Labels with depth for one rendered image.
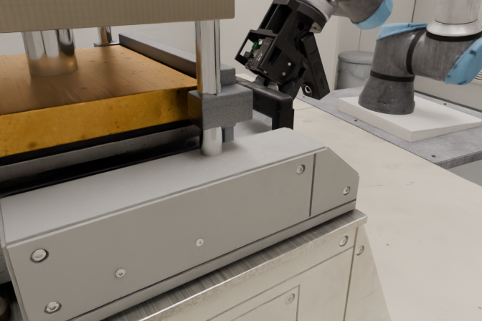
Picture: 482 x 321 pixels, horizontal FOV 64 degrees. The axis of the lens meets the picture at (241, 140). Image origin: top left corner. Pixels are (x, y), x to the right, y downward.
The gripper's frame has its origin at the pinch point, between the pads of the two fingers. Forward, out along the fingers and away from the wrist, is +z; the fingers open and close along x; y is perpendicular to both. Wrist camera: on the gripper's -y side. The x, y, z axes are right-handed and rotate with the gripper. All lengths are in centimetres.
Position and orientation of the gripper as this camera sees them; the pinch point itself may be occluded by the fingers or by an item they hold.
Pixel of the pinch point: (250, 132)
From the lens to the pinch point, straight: 60.5
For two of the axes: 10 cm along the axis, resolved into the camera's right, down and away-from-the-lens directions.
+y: -6.9, -3.6, -6.4
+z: -4.8, 8.7, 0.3
